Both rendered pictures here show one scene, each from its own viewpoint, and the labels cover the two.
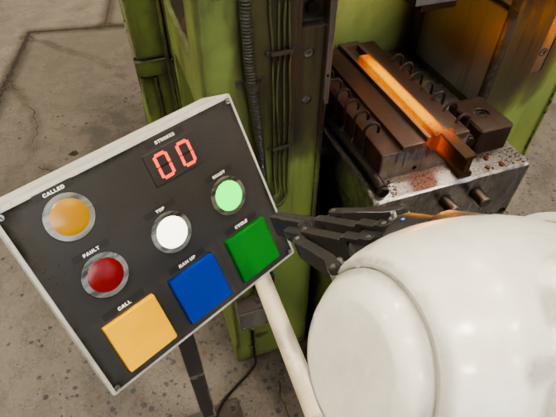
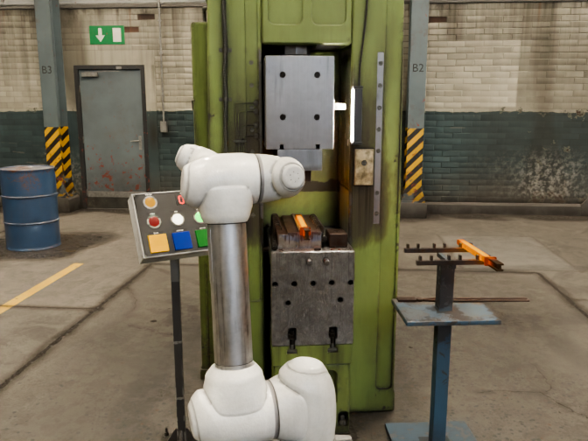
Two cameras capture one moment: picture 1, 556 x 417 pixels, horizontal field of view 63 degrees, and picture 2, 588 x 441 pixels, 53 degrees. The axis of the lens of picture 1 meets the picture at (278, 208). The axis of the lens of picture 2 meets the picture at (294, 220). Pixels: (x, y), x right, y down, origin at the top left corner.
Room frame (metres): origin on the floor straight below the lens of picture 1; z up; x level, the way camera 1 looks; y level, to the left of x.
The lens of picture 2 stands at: (-1.80, -0.93, 1.55)
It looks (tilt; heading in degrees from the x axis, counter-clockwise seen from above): 11 degrees down; 15
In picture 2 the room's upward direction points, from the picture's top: straight up
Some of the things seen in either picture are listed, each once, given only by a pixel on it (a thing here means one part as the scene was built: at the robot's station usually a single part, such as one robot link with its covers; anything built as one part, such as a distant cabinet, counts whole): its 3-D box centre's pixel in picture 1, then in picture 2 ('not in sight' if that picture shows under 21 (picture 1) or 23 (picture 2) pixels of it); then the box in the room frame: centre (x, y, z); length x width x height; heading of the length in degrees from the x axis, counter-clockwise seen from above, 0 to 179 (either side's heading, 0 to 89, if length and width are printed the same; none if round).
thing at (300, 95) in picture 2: not in sight; (304, 103); (0.93, -0.27, 1.56); 0.42 x 0.39 x 0.40; 20
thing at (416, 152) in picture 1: (375, 100); (295, 229); (0.92, -0.23, 0.96); 0.42 x 0.20 x 0.09; 20
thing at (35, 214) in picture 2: not in sight; (31, 206); (3.70, 3.54, 0.44); 0.59 x 0.59 x 0.88
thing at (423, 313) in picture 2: not in sight; (443, 311); (0.74, -0.95, 0.67); 0.40 x 0.30 x 0.02; 108
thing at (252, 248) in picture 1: (251, 248); (205, 238); (0.44, 0.04, 1.01); 0.07 x 0.05 x 0.07; 135
